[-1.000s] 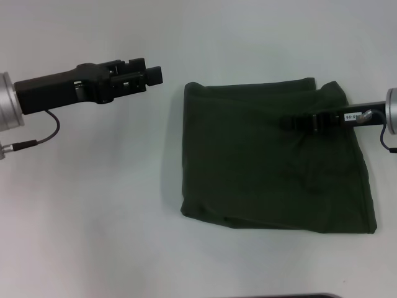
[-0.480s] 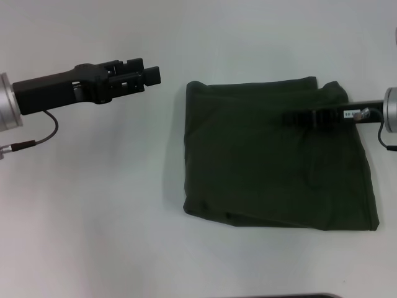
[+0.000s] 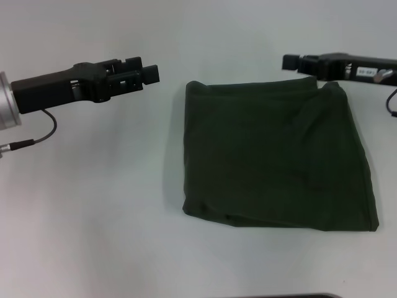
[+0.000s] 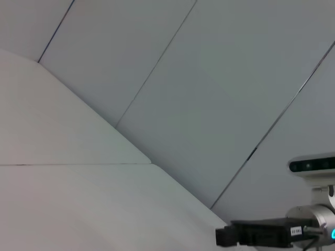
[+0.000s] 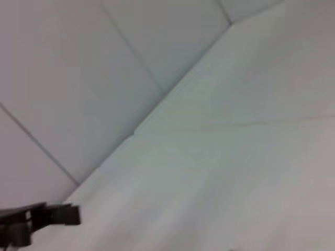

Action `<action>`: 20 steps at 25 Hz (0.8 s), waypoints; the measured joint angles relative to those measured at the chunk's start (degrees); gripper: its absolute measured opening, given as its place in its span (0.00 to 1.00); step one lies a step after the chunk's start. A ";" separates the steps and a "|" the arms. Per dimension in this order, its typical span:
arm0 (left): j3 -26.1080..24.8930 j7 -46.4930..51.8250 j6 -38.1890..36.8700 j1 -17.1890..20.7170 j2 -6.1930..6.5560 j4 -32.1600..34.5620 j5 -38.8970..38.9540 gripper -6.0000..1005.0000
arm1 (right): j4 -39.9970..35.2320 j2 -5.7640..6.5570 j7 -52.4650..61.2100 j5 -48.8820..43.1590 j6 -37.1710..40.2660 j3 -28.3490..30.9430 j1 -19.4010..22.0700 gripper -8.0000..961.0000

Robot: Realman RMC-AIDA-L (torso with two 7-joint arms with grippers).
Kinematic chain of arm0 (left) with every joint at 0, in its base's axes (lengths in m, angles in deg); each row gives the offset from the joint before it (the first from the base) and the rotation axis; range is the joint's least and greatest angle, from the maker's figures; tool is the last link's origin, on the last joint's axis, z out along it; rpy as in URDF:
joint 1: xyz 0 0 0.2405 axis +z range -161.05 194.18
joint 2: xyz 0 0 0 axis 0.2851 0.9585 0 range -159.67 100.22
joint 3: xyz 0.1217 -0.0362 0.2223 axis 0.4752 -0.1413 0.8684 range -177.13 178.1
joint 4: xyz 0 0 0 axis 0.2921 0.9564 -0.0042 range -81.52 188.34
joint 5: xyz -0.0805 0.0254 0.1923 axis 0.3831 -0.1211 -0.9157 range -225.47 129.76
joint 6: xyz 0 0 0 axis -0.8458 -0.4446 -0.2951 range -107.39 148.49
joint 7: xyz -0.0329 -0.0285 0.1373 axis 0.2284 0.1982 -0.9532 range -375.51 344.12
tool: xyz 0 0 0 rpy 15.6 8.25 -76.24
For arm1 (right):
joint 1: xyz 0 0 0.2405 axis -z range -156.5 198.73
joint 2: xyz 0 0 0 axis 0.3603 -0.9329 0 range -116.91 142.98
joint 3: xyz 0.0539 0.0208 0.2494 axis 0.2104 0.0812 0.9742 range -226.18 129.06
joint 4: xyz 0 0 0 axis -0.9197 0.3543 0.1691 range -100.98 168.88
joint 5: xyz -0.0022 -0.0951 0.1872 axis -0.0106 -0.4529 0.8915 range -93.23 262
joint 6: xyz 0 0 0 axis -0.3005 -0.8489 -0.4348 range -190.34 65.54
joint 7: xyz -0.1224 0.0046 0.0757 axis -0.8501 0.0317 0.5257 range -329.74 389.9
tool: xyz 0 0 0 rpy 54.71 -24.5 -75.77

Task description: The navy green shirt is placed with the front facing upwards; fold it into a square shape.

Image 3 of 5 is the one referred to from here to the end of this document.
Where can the dark green T-shirt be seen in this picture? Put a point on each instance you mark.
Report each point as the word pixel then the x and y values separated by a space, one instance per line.
pixel 273 155

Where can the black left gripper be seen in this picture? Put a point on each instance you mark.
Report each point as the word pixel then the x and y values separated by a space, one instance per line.
pixel 52 88

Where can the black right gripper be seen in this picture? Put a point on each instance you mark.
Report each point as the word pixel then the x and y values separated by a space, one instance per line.
pixel 359 68

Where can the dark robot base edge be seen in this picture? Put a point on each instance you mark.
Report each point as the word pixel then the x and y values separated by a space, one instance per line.
pixel 304 295

